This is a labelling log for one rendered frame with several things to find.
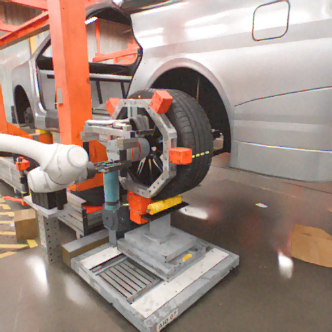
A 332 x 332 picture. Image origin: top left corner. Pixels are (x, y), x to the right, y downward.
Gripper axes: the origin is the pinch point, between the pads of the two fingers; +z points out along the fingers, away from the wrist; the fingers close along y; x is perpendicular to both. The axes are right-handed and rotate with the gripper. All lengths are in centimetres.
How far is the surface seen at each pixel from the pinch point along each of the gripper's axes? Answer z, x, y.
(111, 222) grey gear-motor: 20, -52, -43
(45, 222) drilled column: -12, -51, -73
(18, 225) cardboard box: -17, -69, -121
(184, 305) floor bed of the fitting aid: 20, -78, 23
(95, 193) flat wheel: 32, -44, -82
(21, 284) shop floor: -34, -83, -65
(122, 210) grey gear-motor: 26, -44, -39
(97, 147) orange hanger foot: 24, -3, -62
